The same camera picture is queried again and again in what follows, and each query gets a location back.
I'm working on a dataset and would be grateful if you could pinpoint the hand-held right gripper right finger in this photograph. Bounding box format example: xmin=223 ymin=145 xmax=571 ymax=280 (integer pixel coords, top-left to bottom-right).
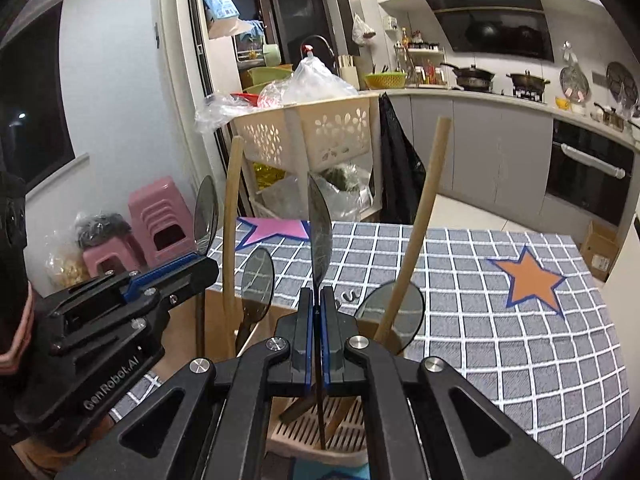
xmin=320 ymin=286 xmax=575 ymax=480

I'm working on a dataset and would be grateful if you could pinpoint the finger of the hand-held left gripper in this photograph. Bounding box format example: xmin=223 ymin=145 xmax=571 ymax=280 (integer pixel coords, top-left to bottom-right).
xmin=147 ymin=257 xmax=221 ymax=312
xmin=125 ymin=252 xmax=202 ymax=298

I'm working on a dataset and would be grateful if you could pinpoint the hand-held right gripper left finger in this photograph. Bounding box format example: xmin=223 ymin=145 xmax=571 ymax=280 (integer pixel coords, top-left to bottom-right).
xmin=55 ymin=286 xmax=317 ymax=480

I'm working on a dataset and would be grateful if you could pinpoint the grey transparent spoon black handle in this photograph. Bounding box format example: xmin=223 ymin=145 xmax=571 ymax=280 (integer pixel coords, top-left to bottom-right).
xmin=355 ymin=280 xmax=426 ymax=354
xmin=192 ymin=175 xmax=221 ymax=359
xmin=233 ymin=245 xmax=275 ymax=357
xmin=306 ymin=173 xmax=335 ymax=454

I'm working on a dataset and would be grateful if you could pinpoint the beige plastic utensil holder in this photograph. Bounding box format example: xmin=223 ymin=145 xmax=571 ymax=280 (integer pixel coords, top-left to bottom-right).
xmin=200 ymin=285 xmax=372 ymax=470

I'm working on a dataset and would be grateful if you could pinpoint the person's left forearm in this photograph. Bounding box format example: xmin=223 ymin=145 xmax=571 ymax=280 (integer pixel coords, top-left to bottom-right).
xmin=0 ymin=170 xmax=43 ymax=441

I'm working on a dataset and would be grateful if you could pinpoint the low pink plastic stool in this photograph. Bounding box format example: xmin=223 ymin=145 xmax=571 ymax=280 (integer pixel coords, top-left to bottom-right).
xmin=82 ymin=247 xmax=147 ymax=282

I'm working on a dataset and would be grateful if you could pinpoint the tall pink plastic stool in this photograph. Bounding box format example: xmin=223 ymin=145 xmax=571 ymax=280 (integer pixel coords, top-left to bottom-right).
xmin=127 ymin=176 xmax=199 ymax=267

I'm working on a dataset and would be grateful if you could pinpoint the black plastic bag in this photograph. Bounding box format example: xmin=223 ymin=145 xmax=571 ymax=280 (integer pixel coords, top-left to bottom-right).
xmin=74 ymin=212 xmax=134 ymax=251

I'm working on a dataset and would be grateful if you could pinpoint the yellow snack bag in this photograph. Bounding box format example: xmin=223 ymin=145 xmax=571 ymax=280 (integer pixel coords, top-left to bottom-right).
xmin=44 ymin=232 xmax=91 ymax=289

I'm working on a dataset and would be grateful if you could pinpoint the yellow foil package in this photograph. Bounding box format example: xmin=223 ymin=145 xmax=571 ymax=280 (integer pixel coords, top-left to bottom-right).
xmin=252 ymin=162 xmax=287 ymax=189

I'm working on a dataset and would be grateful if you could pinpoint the grey checked star tablecloth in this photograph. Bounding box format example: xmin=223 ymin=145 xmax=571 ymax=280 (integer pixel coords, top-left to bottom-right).
xmin=107 ymin=216 xmax=632 ymax=480

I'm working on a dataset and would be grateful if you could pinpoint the crumpled clear plastic bag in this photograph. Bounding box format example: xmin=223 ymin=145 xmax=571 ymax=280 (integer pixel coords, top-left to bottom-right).
xmin=193 ymin=92 xmax=262 ymax=134

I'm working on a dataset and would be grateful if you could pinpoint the black hanging garbage bag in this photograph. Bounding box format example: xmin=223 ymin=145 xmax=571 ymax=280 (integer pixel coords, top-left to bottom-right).
xmin=378 ymin=92 xmax=427 ymax=226

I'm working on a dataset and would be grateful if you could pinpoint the cream perforated basket shelf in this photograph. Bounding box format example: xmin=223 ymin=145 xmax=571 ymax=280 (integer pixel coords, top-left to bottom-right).
xmin=230 ymin=95 xmax=382 ymax=222

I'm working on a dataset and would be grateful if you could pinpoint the dark window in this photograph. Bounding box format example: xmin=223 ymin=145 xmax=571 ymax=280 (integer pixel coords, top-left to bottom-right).
xmin=0 ymin=0 xmax=77 ymax=197

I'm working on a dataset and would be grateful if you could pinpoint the green basin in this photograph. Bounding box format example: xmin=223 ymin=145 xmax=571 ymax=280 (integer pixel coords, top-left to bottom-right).
xmin=247 ymin=64 xmax=294 ymax=87

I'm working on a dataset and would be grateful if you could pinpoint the large clear plastic bag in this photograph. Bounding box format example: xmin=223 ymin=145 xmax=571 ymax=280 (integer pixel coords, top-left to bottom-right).
xmin=281 ymin=57 xmax=359 ymax=107

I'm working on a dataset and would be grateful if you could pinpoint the beige knife block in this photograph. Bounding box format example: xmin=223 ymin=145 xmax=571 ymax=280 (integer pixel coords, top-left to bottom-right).
xmin=337 ymin=54 xmax=360 ymax=90

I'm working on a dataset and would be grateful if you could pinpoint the curved kitchen faucet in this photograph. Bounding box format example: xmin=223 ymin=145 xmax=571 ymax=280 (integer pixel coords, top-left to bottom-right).
xmin=299 ymin=34 xmax=336 ymax=62

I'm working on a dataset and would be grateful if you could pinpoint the green colander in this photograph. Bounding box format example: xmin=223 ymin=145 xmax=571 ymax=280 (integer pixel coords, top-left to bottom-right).
xmin=363 ymin=71 xmax=409 ymax=90

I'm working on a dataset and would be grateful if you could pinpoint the cardboard box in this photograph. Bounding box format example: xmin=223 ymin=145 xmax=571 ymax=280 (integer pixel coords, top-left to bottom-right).
xmin=579 ymin=219 xmax=621 ymax=282

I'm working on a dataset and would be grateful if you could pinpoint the white hanging plastic bag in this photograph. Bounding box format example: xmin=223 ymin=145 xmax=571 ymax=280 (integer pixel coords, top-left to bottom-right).
xmin=351 ymin=13 xmax=377 ymax=47

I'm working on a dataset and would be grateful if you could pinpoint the white spice rack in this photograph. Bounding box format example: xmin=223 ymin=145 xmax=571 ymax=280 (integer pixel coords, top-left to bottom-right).
xmin=393 ymin=42 xmax=447 ymax=86

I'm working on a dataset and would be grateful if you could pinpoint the black wok with lid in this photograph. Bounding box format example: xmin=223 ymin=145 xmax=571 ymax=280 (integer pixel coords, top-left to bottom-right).
xmin=439 ymin=62 xmax=496 ymax=92

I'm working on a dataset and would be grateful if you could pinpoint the black built-in oven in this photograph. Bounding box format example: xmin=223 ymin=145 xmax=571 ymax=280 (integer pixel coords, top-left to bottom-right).
xmin=544 ymin=119 xmax=637 ymax=227

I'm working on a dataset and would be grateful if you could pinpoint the black range hood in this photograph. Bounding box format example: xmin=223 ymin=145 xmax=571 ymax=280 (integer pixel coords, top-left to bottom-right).
xmin=422 ymin=0 xmax=556 ymax=64

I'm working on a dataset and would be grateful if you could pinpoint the small copper pot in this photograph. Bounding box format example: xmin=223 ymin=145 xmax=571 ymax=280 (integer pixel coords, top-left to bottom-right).
xmin=593 ymin=102 xmax=627 ymax=127

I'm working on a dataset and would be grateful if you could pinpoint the round dark divided pan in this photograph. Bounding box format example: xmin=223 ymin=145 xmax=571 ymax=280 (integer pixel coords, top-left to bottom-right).
xmin=605 ymin=61 xmax=639 ymax=106

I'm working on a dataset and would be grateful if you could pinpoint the black wok with handles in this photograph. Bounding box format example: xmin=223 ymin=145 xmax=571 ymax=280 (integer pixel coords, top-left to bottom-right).
xmin=505 ymin=70 xmax=552 ymax=97

